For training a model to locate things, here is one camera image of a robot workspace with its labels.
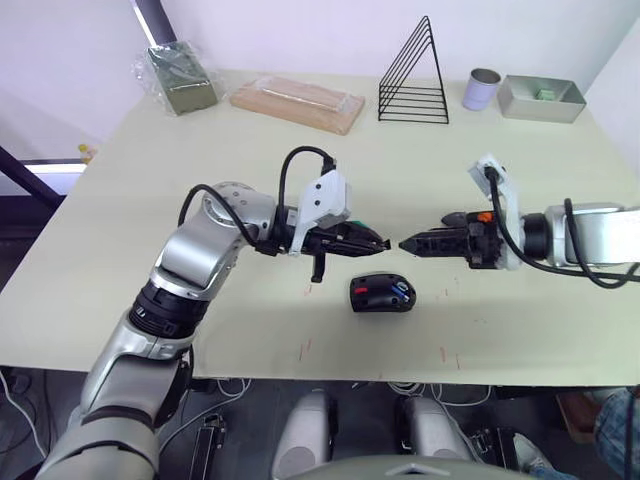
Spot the green box in plastic wrap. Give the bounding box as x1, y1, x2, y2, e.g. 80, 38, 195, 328
130, 39, 222, 118

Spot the brown wooden box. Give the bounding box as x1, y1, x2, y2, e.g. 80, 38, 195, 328
555, 392, 601, 446

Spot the black floor stand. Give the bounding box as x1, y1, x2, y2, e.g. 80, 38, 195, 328
187, 413, 227, 480
467, 427, 521, 471

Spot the person's blue jeans leg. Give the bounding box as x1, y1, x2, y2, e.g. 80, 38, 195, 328
592, 387, 640, 479

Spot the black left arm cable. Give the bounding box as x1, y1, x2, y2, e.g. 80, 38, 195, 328
178, 145, 339, 257

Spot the black triangular wire rack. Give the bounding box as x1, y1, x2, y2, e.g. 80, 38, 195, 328
377, 15, 451, 125

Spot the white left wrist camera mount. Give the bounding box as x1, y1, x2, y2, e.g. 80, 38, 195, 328
291, 169, 354, 257

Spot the dark metal frame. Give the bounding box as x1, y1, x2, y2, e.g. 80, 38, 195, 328
0, 144, 87, 294

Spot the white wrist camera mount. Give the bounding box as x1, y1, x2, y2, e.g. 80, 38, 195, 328
467, 153, 527, 272
291, 169, 354, 257

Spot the lavender tin can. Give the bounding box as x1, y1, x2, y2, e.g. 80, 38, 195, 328
461, 68, 502, 112

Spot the grey metal box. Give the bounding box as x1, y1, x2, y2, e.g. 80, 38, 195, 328
496, 74, 588, 124

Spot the white floor cable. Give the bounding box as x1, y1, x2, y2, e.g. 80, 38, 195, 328
214, 377, 252, 401
387, 382, 494, 407
0, 369, 49, 459

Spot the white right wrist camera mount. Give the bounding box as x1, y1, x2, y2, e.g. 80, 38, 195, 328
467, 153, 527, 272

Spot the wooden board in plastic wrap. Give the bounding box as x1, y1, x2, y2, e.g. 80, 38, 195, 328
228, 73, 367, 136

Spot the grey robot torso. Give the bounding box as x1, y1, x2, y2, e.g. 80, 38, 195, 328
282, 458, 534, 480

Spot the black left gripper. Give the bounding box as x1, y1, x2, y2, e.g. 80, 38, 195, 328
301, 221, 393, 284

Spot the grey white shoe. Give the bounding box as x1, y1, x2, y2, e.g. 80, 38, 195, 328
513, 432, 556, 475

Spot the black mouse base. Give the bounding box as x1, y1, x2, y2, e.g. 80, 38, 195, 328
348, 271, 418, 314

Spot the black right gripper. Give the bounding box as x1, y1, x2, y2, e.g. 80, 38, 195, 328
397, 209, 507, 272

